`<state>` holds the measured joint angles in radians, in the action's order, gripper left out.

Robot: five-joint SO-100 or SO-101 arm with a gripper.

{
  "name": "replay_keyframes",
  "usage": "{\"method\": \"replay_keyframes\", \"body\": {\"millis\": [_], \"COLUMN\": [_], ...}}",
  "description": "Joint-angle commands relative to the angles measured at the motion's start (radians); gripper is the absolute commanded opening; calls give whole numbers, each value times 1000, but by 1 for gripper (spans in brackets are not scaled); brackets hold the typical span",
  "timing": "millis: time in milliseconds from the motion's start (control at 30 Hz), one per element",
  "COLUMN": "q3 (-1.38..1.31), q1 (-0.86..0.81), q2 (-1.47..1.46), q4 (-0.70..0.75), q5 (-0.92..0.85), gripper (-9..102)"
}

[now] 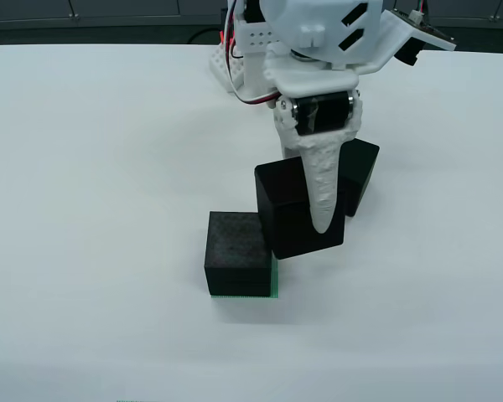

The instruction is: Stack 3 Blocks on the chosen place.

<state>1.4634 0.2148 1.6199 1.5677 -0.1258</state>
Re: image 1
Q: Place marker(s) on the plain black cube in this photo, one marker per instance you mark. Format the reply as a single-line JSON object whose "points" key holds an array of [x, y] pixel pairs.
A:
{"points": [[360, 167], [289, 226]]}

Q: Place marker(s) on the black cube with seam line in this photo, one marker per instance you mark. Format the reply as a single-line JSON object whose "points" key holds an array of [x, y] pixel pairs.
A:
{"points": [[234, 251]]}

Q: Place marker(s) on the green striped square patch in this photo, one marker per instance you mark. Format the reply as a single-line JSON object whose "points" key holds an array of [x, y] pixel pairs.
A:
{"points": [[276, 280]]}

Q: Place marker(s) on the red plastic part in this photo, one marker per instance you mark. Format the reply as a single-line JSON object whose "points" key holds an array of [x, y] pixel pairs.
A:
{"points": [[222, 37]]}

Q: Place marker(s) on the dark grey cabinet row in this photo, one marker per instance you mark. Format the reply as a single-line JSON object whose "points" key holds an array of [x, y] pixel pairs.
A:
{"points": [[109, 8]]}

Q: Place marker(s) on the wrist camera in white mount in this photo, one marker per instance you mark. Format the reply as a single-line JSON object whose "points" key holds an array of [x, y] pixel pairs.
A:
{"points": [[394, 37]]}

